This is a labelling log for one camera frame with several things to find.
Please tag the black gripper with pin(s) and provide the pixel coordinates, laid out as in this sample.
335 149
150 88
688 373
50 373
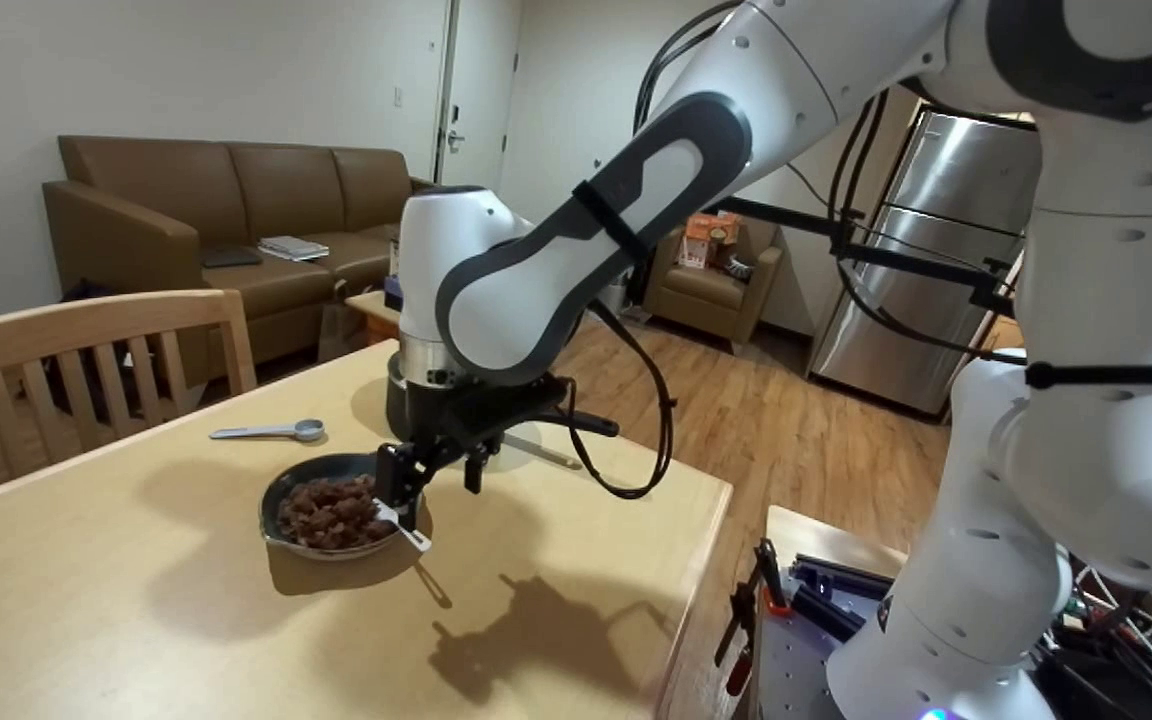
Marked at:
470 405

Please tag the white plastic spoon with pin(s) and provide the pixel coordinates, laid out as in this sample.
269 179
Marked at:
407 528

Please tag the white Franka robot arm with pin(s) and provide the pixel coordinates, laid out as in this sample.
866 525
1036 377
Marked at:
1083 267

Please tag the dark blue bowl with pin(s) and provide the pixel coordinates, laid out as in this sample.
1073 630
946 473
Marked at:
303 473

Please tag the grey metal measuring spoon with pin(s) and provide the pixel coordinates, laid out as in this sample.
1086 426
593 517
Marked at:
285 429

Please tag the brown food pieces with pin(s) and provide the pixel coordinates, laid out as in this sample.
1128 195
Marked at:
329 517

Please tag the white book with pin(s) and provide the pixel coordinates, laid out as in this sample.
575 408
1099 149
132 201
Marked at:
295 250

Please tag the tan armchair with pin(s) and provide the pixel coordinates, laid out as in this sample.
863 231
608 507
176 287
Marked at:
720 296

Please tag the red and black clamp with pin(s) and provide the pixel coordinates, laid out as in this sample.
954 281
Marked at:
741 626

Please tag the orange box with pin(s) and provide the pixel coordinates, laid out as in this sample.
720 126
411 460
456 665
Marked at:
696 244

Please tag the white door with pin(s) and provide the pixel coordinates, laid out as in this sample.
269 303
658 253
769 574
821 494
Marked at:
483 94

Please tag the light wooden chair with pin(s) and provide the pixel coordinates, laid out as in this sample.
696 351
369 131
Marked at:
80 325

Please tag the brown leather sofa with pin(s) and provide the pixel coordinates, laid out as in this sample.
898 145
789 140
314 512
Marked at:
136 212

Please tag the stainless steel refrigerator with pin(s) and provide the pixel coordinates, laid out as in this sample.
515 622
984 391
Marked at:
910 295

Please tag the black metal mounting bar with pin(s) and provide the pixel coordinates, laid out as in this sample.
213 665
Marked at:
910 263

